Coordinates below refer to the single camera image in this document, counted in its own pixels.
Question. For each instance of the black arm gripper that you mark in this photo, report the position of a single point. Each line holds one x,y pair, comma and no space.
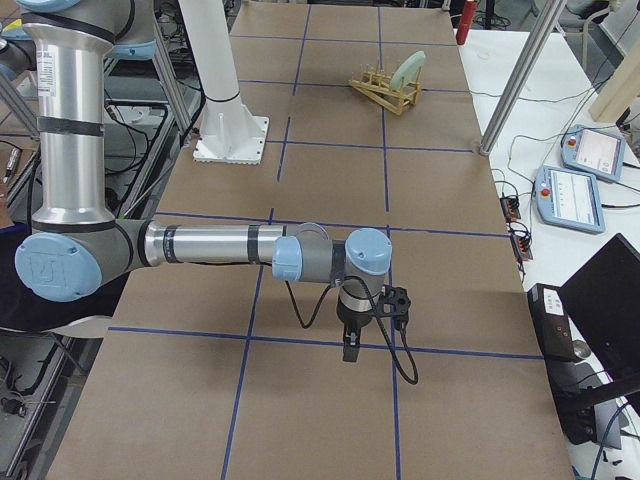
351,318

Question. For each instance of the light green plate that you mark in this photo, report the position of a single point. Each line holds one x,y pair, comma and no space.
408,72

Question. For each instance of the black small computer box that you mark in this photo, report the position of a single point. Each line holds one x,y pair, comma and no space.
551,323

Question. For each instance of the orange terminal connector block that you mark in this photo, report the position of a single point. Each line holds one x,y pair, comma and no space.
510,202

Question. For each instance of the black monitor on stand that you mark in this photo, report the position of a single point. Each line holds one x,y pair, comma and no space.
602,301

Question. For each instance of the wooden dish rack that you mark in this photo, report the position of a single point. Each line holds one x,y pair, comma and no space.
374,84

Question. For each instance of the near teach pendant tablet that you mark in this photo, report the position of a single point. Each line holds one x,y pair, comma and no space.
569,199

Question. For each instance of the teach pendant tablet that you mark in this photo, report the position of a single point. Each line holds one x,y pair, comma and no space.
593,151
569,199

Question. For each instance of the far teach pendant tablet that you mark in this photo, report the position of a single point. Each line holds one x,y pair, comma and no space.
593,151

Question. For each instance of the red cylinder tube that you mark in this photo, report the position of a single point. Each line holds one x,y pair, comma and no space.
466,21

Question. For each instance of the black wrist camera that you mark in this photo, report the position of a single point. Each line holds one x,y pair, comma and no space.
394,303

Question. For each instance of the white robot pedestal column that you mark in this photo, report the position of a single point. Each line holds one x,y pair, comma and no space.
228,131

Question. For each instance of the aluminium frame post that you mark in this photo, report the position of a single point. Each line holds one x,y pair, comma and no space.
529,55

